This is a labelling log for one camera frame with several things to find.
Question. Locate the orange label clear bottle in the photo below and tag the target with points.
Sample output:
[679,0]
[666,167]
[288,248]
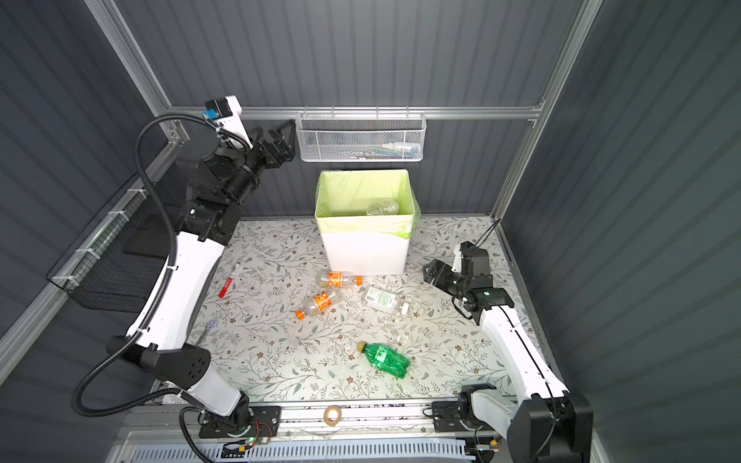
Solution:
[319,304]

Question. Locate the orange cap bottle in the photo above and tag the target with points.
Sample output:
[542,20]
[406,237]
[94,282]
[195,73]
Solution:
[339,279]

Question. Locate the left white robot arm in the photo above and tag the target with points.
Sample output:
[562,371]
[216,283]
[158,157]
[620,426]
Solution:
[221,173]

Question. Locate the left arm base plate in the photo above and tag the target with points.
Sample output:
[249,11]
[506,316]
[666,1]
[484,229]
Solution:
[245,422]

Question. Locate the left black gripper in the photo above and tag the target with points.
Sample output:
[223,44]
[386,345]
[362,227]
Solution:
[283,152]

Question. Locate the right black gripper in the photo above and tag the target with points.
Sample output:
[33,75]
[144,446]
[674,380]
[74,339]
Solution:
[436,266]

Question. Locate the red marker pen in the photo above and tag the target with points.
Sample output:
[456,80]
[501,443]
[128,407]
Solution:
[229,281]

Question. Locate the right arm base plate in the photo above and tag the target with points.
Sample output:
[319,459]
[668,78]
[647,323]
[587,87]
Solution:
[451,416]

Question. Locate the white green label bottle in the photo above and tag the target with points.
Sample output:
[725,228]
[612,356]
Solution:
[384,301]

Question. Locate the white perforated cable tray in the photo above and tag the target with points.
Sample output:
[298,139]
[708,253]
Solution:
[365,450]

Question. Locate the white waste bin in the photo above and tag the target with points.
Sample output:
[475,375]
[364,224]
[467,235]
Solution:
[366,254]

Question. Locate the small bottle in white basket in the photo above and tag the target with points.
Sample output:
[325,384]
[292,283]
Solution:
[404,150]

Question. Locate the green sprite bottle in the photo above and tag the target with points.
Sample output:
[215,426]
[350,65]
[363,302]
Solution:
[385,359]

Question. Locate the roll of tape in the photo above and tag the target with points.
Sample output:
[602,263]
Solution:
[332,416]

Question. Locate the black wire mesh basket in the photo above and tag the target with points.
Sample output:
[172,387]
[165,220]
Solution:
[115,268]

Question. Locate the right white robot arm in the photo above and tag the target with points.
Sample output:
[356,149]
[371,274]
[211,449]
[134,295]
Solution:
[546,422]

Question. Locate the green bin liner bag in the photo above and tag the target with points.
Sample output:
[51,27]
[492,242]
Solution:
[343,199]

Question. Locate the white wire mesh basket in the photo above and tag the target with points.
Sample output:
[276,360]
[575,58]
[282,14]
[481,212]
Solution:
[335,140]

